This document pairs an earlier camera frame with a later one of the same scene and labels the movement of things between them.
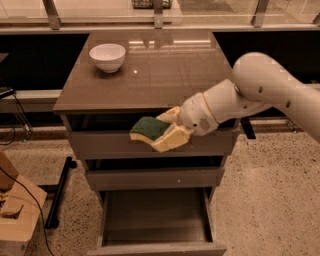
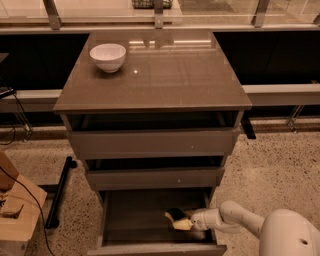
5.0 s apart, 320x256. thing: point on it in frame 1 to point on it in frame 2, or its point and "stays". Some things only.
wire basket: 149,4 stays
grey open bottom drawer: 158,222 stays
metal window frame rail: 54,24 stays
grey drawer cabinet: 154,202 stays
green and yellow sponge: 148,128 to 175,214
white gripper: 196,113 to 199,219
